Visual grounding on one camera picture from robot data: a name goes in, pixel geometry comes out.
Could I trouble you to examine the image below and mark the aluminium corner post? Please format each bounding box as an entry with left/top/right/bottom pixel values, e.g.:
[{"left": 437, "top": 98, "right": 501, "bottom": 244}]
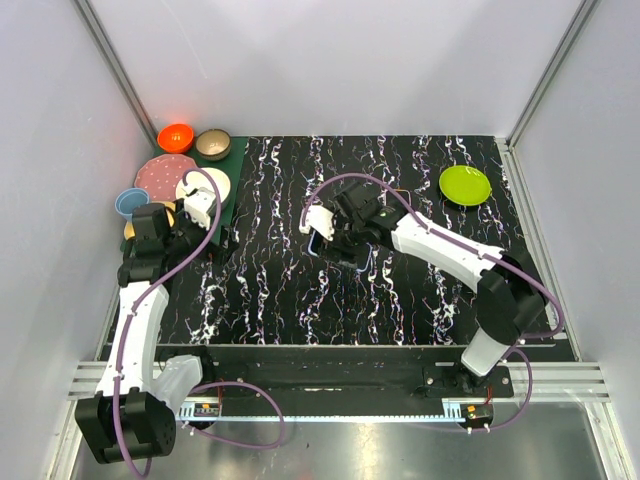
[
  {"left": 505, "top": 0, "right": 600, "bottom": 151},
  {"left": 71, "top": 0, "right": 157, "bottom": 147}
]

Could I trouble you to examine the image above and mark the brown patterned bowl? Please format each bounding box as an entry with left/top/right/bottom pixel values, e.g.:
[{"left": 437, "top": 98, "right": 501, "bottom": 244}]
[{"left": 195, "top": 129, "right": 232, "bottom": 161}]

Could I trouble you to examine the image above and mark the aluminium corner post left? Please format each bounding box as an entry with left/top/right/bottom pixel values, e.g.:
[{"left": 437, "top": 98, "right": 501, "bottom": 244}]
[{"left": 71, "top": 0, "right": 157, "bottom": 147}]

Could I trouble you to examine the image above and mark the phone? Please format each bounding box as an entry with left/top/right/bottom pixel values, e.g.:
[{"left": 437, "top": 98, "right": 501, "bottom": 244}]
[{"left": 307, "top": 229, "right": 372, "bottom": 273}]

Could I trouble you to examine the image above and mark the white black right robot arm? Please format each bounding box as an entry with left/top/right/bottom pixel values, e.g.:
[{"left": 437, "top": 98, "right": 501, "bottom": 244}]
[{"left": 299, "top": 174, "right": 548, "bottom": 397}]

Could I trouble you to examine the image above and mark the yellow square plate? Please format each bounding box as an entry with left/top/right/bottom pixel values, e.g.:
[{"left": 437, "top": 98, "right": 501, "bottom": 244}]
[{"left": 124, "top": 201, "right": 176, "bottom": 240}]

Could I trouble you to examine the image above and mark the light blue cup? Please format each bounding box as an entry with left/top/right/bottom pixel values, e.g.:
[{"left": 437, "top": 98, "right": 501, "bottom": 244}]
[{"left": 114, "top": 187, "right": 150, "bottom": 221}]

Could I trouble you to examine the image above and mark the pink dotted plate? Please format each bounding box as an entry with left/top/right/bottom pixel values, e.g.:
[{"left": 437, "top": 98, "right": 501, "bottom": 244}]
[{"left": 133, "top": 154, "right": 196, "bottom": 202}]

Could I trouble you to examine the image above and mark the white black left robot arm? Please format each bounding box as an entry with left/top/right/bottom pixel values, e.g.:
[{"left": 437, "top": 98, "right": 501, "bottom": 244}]
[{"left": 75, "top": 198, "right": 222, "bottom": 464}]

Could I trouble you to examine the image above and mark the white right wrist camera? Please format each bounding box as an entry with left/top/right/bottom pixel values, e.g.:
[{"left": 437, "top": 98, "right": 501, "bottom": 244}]
[{"left": 299, "top": 205, "right": 335, "bottom": 241}]

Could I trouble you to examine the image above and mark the green mat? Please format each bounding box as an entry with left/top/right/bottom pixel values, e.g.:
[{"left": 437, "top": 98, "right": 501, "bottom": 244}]
[{"left": 150, "top": 137, "right": 247, "bottom": 245}]

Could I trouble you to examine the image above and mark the white bowl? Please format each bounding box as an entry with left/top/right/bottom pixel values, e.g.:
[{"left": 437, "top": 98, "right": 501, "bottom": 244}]
[{"left": 175, "top": 167, "right": 232, "bottom": 209}]

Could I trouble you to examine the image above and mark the aluminium corner post right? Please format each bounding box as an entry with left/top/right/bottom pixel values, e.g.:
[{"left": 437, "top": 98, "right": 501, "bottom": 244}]
[{"left": 505, "top": 0, "right": 600, "bottom": 151}]

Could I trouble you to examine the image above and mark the orange bowl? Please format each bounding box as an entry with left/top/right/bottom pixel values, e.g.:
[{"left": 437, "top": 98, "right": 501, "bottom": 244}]
[{"left": 156, "top": 123, "right": 195, "bottom": 154}]

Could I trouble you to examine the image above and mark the lime green plate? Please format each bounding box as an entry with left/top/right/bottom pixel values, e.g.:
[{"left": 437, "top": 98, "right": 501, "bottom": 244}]
[{"left": 438, "top": 165, "right": 492, "bottom": 207}]

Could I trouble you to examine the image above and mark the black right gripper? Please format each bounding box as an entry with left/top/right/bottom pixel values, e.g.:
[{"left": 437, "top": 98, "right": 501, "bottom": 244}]
[{"left": 317, "top": 206, "right": 367, "bottom": 270}]

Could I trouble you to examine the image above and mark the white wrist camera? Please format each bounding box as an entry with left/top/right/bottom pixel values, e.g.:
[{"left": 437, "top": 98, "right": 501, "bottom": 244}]
[
  {"left": 183, "top": 187, "right": 217, "bottom": 231},
  {"left": 299, "top": 205, "right": 335, "bottom": 241}
]

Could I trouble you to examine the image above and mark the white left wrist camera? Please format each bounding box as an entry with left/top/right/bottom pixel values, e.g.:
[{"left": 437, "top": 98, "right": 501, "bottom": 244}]
[{"left": 183, "top": 187, "right": 217, "bottom": 231}]

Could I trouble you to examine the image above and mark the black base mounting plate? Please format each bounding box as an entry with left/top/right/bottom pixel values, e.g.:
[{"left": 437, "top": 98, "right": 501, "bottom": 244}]
[{"left": 158, "top": 349, "right": 516, "bottom": 419}]

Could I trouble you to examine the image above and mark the aluminium front rail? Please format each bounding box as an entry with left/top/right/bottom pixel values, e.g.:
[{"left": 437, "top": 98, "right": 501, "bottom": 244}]
[{"left": 69, "top": 359, "right": 614, "bottom": 421}]

